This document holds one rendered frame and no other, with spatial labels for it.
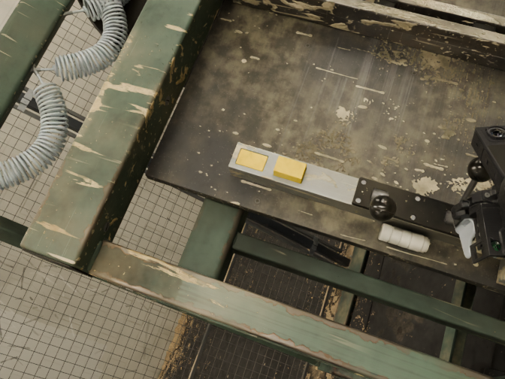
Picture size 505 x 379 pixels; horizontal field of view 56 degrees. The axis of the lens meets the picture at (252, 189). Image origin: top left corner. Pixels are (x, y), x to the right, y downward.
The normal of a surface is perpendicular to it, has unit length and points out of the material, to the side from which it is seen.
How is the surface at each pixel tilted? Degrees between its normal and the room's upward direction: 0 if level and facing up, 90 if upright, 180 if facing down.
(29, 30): 90
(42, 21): 90
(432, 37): 90
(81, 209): 58
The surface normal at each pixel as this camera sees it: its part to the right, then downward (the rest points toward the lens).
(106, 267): -0.05, -0.34
